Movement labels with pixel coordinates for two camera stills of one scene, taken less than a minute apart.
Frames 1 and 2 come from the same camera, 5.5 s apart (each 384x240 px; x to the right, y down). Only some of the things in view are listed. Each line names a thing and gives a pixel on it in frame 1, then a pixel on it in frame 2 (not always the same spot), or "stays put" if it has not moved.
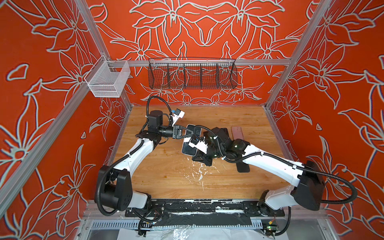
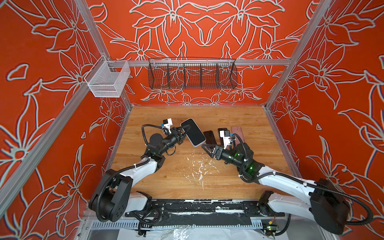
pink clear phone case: x=237 y=133 stays put
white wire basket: x=106 y=78 stays put
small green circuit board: x=271 y=229 stays put
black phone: x=187 y=149 -> x=194 y=134
